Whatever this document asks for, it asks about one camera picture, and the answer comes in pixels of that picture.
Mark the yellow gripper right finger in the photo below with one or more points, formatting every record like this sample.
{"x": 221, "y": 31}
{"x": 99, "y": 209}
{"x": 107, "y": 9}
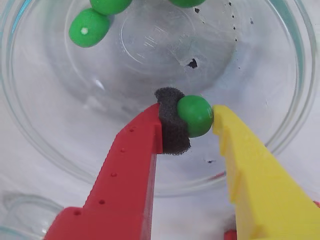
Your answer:
{"x": 265, "y": 190}

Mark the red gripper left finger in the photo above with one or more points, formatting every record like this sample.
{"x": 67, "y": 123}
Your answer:
{"x": 120, "y": 180}

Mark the green round candy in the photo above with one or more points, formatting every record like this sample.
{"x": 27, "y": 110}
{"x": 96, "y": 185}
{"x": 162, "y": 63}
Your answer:
{"x": 110, "y": 5}
{"x": 186, "y": 2}
{"x": 92, "y": 32}
{"x": 196, "y": 116}

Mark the clear glass bowl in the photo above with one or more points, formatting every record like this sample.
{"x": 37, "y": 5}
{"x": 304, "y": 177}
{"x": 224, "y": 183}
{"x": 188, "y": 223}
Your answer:
{"x": 50, "y": 112}
{"x": 30, "y": 212}

